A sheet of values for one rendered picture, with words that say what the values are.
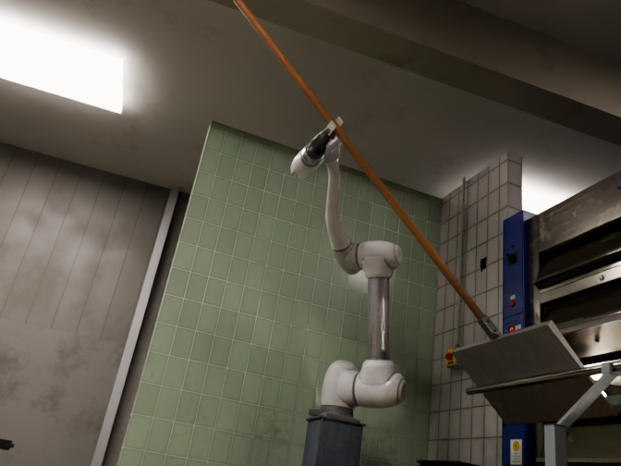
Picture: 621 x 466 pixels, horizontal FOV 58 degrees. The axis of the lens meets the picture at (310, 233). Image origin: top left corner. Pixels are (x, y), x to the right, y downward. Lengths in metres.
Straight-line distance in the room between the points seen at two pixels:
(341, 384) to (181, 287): 0.99
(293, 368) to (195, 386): 0.53
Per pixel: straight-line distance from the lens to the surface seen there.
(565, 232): 2.84
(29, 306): 5.28
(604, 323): 2.33
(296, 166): 2.43
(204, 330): 3.01
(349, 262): 2.69
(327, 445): 2.61
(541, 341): 2.08
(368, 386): 2.61
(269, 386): 3.05
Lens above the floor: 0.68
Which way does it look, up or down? 25 degrees up
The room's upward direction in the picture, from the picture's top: 9 degrees clockwise
